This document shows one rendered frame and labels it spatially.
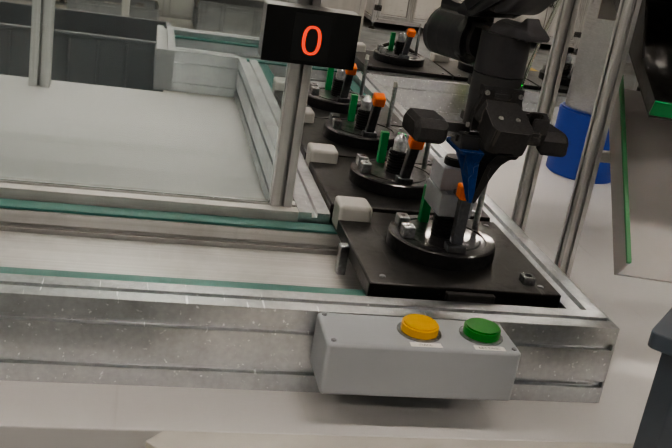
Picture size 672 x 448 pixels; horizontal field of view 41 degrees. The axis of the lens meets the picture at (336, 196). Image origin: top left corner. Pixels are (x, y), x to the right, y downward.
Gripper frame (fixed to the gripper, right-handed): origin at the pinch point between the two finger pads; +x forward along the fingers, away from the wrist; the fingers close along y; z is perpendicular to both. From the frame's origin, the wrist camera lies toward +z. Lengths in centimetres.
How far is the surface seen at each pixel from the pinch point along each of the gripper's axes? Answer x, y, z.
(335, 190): 12.7, -10.1, -26.8
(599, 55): -4, 55, -82
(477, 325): 12.4, -2.0, 14.4
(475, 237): 10.6, 4.6, -7.0
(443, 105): 20, 38, -124
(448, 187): 3.6, -1.1, -5.3
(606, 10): -18.4, 26.2, -28.8
